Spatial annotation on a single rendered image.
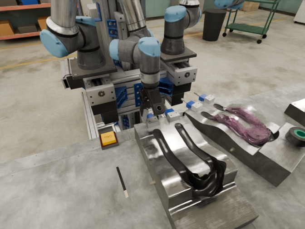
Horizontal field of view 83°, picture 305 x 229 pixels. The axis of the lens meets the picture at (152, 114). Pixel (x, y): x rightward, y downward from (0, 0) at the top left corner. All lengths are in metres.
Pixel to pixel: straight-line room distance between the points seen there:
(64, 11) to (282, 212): 1.04
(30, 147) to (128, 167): 1.59
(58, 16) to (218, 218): 0.87
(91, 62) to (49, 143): 1.39
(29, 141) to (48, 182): 1.49
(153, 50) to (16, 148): 1.96
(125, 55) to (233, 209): 0.63
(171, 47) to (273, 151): 0.73
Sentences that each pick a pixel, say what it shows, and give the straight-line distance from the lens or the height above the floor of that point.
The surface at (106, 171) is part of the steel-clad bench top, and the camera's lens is 0.78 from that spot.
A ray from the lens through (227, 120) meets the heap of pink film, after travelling 0.85.
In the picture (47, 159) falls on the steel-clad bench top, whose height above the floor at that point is 0.80.
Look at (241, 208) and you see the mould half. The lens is 0.70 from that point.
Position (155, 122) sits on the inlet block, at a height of 0.91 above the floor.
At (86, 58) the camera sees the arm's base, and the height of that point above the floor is 1.09.
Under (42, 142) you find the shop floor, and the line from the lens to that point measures 2.22.
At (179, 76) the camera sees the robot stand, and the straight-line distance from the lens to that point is 1.02.
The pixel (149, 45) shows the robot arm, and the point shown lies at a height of 1.25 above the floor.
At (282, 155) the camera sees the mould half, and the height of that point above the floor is 0.91.
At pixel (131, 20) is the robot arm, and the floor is 1.29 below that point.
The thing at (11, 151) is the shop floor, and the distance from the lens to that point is 2.31.
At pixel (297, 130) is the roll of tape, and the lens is 0.91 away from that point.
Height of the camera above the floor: 1.46
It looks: 41 degrees down
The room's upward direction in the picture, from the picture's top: straight up
